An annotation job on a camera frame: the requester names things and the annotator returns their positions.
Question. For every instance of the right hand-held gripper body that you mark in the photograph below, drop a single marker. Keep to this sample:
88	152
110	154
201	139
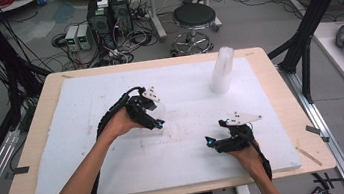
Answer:
236	137

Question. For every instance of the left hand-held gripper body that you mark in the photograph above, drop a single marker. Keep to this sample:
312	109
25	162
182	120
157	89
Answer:
138	110

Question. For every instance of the stack of clear plastic cups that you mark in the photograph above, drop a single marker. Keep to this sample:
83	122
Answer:
222	71

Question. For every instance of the person's left hand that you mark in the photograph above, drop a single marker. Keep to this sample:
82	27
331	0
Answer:
119	124

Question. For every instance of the person's right hand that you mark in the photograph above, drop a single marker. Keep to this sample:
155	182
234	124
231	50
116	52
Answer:
247	162

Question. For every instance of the white foam mat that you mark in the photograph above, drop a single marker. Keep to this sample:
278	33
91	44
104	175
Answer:
188	162

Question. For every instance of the light wooden table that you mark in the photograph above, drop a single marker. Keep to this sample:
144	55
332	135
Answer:
294	94

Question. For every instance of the thin wooden stick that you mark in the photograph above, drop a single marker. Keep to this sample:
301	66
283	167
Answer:
309	156

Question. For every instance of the grey tape piece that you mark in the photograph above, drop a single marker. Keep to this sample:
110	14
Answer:
313	130
21	170

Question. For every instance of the grey metal stand leg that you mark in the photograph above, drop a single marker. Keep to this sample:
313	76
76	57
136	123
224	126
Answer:
211	1
157	18

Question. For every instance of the grey power supply unit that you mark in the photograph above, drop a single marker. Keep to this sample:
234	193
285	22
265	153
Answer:
71	38
84	36

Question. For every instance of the black computer tower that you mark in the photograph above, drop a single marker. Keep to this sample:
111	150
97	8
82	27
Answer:
100	25
121	11

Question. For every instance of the black round stool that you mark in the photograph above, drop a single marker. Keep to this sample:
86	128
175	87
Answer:
194	15

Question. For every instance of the white small box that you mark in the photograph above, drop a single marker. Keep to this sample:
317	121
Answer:
102	0

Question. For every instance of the black metal frame post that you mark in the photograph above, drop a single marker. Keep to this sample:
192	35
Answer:
310	14

